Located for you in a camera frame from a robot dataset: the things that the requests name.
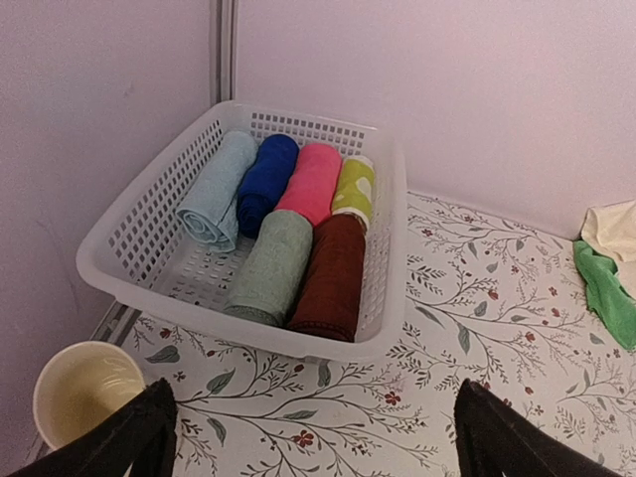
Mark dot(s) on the yellow-green dotted rolled towel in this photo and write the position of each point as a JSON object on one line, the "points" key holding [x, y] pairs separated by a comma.
{"points": [[355, 188]]}

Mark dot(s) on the pink rolled towel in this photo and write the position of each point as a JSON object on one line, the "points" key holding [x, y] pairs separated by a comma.
{"points": [[312, 185]]}

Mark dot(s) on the cream ceramic mug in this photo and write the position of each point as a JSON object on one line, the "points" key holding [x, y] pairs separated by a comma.
{"points": [[80, 387]]}

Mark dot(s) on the left aluminium frame post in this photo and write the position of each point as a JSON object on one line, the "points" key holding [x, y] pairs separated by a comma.
{"points": [[223, 43]]}

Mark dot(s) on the floral tablecloth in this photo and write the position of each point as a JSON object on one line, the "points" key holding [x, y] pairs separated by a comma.
{"points": [[486, 299]]}

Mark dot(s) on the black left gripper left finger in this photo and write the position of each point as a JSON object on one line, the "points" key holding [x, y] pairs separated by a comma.
{"points": [[139, 439]]}

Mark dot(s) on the cream white towel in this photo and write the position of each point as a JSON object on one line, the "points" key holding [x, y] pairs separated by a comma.
{"points": [[610, 230]]}

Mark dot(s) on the dark blue rolled towel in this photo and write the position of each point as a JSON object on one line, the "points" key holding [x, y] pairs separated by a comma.
{"points": [[265, 182]]}

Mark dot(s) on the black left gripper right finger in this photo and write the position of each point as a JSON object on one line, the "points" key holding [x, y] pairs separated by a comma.
{"points": [[494, 440]]}

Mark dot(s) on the sage green rolled towel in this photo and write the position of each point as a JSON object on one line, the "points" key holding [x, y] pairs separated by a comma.
{"points": [[267, 283]]}

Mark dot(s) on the white plastic basket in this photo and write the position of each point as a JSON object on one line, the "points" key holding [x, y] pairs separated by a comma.
{"points": [[140, 254]]}

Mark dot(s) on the maroon rolled towel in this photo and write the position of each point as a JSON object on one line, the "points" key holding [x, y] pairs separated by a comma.
{"points": [[329, 300]]}

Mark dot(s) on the light blue rolled towel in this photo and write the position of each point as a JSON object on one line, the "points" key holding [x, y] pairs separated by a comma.
{"points": [[209, 210]]}

